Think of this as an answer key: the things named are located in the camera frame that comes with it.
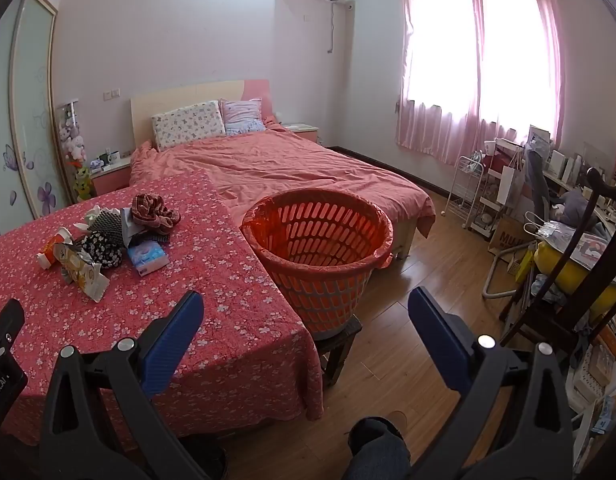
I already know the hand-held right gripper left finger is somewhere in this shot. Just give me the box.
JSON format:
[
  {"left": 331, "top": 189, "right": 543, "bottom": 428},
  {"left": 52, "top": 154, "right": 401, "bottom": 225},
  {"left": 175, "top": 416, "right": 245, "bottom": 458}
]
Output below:
[{"left": 38, "top": 290, "right": 209, "bottom": 480}]

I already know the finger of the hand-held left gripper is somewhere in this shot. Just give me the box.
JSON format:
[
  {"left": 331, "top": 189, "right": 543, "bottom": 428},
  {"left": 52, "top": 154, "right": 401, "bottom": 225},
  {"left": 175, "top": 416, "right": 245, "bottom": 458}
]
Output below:
[{"left": 0, "top": 299, "right": 27, "bottom": 357}]

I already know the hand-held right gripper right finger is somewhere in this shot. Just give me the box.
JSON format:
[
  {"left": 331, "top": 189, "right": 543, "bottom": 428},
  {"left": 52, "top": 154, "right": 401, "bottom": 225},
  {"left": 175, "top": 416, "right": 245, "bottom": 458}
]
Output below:
[{"left": 407, "top": 287, "right": 574, "bottom": 480}]

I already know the orange white bottle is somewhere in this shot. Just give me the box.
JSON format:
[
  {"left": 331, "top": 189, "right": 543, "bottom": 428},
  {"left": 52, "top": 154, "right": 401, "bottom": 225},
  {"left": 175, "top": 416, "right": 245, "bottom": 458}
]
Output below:
[{"left": 36, "top": 226, "right": 76, "bottom": 270}]

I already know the blue tissue packet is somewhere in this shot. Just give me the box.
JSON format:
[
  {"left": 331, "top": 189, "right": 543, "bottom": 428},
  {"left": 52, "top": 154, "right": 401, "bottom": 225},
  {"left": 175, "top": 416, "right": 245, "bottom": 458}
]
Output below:
[{"left": 127, "top": 240, "right": 169, "bottom": 277}]

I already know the beige snack wrapper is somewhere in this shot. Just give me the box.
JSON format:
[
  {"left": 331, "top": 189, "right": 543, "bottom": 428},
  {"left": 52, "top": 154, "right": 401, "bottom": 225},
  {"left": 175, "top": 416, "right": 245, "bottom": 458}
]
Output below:
[{"left": 55, "top": 242, "right": 110, "bottom": 303}]

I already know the black daisy print cloth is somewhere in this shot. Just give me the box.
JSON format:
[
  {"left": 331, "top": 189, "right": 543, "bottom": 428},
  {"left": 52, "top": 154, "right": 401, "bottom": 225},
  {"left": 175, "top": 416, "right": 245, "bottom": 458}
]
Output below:
[{"left": 80, "top": 232, "right": 125, "bottom": 268}]

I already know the orange plastic laundry basket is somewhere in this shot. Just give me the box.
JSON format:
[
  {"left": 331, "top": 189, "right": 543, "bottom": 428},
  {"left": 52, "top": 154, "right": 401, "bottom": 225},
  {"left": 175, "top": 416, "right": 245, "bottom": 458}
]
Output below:
[{"left": 240, "top": 187, "right": 395, "bottom": 336}]

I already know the white grey paper packet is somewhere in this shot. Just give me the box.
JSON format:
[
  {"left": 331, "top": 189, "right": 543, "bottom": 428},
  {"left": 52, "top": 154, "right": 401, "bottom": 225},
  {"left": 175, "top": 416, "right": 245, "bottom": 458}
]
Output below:
[{"left": 119, "top": 206, "right": 141, "bottom": 248}]

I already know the maroon knitted cloth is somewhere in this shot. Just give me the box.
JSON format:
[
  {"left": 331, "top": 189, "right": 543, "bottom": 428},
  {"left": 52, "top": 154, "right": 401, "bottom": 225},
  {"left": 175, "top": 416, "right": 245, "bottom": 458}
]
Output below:
[{"left": 131, "top": 192, "right": 182, "bottom": 235}]

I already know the black mesh net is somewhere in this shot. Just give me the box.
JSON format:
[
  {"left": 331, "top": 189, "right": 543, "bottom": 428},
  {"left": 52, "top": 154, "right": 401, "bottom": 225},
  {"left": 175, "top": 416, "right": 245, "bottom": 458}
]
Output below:
[{"left": 90, "top": 210, "right": 124, "bottom": 242}]

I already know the white tissue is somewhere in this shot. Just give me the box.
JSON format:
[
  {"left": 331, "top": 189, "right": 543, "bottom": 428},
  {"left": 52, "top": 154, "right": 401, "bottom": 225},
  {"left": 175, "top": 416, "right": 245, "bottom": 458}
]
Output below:
[{"left": 83, "top": 205, "right": 107, "bottom": 233}]

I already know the dark wooden stool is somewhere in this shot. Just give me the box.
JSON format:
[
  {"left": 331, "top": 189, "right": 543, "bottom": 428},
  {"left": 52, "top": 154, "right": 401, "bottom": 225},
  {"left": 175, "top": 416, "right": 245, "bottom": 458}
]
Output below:
[{"left": 315, "top": 315, "right": 363, "bottom": 388}]

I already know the brown paper bag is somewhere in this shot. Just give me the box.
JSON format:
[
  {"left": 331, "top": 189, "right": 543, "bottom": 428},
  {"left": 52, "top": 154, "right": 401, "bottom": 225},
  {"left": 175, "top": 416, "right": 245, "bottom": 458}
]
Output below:
[{"left": 489, "top": 215, "right": 536, "bottom": 261}]

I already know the person's right leg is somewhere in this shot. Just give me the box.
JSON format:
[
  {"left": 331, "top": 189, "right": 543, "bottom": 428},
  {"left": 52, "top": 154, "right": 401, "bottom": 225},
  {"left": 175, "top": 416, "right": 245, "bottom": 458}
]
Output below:
[{"left": 345, "top": 416, "right": 411, "bottom": 480}]

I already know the white shelf cart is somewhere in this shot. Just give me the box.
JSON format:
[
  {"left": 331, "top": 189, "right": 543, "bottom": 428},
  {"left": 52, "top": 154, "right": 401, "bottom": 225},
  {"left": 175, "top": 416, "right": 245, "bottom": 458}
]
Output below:
[{"left": 470, "top": 140, "right": 513, "bottom": 241}]

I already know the yellow plastic basin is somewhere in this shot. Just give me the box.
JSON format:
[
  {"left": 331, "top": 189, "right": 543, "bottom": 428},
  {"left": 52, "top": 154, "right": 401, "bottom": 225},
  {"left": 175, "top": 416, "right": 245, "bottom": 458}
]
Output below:
[{"left": 534, "top": 242, "right": 616, "bottom": 306}]

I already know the green yellow plush toy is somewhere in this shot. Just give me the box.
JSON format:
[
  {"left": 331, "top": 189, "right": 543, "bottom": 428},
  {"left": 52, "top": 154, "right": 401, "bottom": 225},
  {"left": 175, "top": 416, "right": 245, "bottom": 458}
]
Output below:
[{"left": 74, "top": 166, "right": 95, "bottom": 201}]

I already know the stack of books and boxes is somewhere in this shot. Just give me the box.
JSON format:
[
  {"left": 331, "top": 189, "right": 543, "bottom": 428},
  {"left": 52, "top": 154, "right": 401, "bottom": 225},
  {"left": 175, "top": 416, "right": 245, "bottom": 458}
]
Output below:
[{"left": 570, "top": 310, "right": 616, "bottom": 461}]

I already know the white paper bag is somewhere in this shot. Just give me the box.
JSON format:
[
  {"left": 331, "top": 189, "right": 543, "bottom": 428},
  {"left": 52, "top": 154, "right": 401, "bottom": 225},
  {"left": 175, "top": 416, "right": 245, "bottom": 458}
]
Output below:
[{"left": 495, "top": 152, "right": 526, "bottom": 211}]

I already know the pink nightstand with mugs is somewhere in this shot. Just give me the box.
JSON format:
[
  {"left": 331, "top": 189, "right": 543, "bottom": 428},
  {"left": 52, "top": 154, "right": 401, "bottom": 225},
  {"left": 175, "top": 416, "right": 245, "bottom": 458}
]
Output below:
[{"left": 88, "top": 155, "right": 134, "bottom": 198}]

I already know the grey office chair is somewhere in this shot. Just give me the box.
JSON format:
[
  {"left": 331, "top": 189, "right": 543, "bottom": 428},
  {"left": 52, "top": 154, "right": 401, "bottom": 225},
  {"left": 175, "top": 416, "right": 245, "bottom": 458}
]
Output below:
[{"left": 525, "top": 147, "right": 563, "bottom": 221}]

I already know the grey garment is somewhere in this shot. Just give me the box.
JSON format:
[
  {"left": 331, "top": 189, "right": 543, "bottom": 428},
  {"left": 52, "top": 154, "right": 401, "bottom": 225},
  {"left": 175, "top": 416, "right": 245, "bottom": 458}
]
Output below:
[{"left": 558, "top": 190, "right": 596, "bottom": 226}]

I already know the clear tube of plush toys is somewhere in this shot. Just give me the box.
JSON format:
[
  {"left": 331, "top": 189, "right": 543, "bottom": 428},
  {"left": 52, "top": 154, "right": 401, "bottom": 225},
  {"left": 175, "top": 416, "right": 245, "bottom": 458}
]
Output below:
[{"left": 58, "top": 101, "right": 96, "bottom": 203}]

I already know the cluttered desk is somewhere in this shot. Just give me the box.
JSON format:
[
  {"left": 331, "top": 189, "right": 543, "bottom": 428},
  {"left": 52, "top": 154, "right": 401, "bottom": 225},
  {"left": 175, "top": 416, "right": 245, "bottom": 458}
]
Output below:
[{"left": 492, "top": 137, "right": 616, "bottom": 231}]

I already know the pink curtain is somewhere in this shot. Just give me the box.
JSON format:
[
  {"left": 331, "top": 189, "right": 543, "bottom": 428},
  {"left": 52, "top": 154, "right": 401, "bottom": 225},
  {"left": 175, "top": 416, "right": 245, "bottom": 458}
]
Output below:
[
  {"left": 395, "top": 0, "right": 483, "bottom": 165},
  {"left": 475, "top": 0, "right": 566, "bottom": 160}
]

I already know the wardrobe with purple flower doors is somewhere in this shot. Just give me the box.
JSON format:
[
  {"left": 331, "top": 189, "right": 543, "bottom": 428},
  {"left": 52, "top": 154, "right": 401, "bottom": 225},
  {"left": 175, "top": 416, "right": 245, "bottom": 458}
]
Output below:
[{"left": 0, "top": 0, "right": 71, "bottom": 241}]

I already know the dark wooden chair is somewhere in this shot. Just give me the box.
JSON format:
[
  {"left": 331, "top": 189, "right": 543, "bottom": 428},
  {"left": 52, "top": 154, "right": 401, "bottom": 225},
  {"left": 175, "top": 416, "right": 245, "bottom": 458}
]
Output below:
[{"left": 498, "top": 167, "right": 616, "bottom": 361}]

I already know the salmon duvet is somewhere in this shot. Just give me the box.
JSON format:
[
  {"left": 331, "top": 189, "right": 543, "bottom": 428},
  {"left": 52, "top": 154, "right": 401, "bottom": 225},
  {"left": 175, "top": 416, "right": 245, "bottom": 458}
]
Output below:
[{"left": 129, "top": 127, "right": 436, "bottom": 241}]

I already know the white floral pillow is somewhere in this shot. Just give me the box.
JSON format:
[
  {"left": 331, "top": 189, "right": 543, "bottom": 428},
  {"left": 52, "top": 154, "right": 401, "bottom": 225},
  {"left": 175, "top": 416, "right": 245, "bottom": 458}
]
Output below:
[{"left": 152, "top": 100, "right": 227, "bottom": 152}]

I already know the pink striped pillow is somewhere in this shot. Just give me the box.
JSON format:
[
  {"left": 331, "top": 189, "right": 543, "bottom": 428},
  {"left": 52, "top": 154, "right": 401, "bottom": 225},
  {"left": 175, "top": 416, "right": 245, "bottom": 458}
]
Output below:
[{"left": 219, "top": 98, "right": 266, "bottom": 136}]

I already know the bed with beige headboard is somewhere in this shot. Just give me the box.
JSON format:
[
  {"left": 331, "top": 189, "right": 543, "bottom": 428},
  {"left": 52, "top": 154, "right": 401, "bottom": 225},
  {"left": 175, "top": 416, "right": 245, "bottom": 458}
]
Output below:
[{"left": 129, "top": 79, "right": 436, "bottom": 261}]

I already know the white metal tube frame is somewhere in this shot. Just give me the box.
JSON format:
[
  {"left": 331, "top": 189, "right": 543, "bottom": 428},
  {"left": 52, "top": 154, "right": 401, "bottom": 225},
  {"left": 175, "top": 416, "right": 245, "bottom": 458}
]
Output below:
[{"left": 485, "top": 240, "right": 536, "bottom": 301}]

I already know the white wire rack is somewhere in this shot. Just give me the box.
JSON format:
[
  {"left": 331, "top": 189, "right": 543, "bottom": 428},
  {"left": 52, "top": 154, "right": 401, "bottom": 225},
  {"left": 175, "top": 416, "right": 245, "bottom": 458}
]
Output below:
[{"left": 447, "top": 156, "right": 486, "bottom": 228}]

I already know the white bag with handles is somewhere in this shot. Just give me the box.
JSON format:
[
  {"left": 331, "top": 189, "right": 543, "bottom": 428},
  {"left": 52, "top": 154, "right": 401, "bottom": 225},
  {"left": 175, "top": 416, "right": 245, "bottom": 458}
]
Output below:
[{"left": 525, "top": 212, "right": 581, "bottom": 248}]

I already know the air conditioner hose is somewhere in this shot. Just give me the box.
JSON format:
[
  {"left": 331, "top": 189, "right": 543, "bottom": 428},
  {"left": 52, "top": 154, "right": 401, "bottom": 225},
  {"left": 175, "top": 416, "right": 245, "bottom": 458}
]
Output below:
[{"left": 328, "top": 0, "right": 339, "bottom": 54}]

